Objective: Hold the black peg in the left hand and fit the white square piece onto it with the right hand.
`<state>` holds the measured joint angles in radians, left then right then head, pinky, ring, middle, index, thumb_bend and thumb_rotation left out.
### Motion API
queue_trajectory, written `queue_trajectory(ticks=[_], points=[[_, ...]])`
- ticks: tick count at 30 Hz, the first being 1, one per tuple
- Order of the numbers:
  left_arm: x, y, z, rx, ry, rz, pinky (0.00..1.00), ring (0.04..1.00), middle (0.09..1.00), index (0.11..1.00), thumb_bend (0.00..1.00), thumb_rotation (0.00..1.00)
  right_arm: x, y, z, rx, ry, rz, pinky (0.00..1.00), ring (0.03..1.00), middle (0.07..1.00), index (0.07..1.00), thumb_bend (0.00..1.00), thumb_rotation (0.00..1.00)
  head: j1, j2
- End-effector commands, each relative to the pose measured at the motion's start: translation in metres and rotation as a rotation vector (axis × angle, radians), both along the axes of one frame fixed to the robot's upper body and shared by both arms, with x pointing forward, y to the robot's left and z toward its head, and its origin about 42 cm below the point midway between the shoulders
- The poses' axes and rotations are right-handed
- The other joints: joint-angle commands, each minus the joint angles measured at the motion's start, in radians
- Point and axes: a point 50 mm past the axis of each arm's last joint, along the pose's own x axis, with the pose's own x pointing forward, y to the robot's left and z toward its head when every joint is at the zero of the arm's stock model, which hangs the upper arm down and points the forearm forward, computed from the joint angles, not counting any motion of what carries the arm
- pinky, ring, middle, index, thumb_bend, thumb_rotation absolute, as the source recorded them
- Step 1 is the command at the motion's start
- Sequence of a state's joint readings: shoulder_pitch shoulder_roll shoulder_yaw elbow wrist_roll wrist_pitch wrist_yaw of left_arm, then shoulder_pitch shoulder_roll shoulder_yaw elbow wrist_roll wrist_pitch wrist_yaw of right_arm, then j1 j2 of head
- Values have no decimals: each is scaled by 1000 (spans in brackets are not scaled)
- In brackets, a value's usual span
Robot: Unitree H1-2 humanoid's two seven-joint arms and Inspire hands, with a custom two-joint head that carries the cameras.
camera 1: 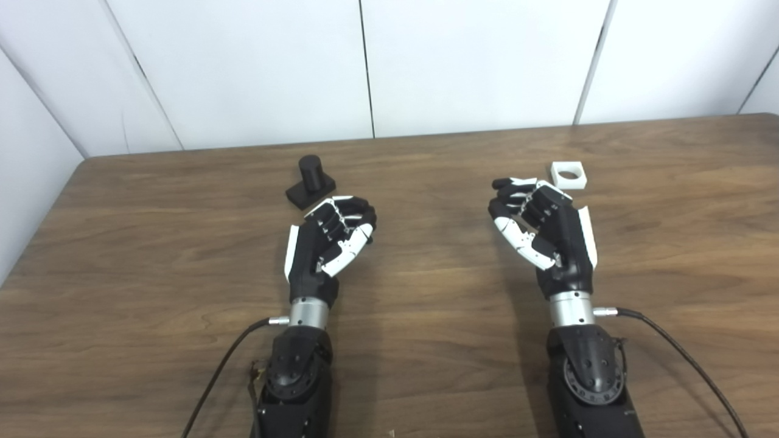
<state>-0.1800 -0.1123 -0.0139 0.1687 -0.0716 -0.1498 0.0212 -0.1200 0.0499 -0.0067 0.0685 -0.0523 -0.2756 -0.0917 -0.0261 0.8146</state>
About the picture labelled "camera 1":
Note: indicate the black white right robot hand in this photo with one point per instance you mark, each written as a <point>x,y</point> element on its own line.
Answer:
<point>569,243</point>

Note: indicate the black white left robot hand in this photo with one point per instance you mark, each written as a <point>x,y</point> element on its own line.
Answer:
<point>307,267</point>

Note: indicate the white square piece with hole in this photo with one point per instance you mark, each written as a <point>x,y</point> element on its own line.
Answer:
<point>578,179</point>

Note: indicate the black peg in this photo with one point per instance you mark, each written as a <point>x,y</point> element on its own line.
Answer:
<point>310,173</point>

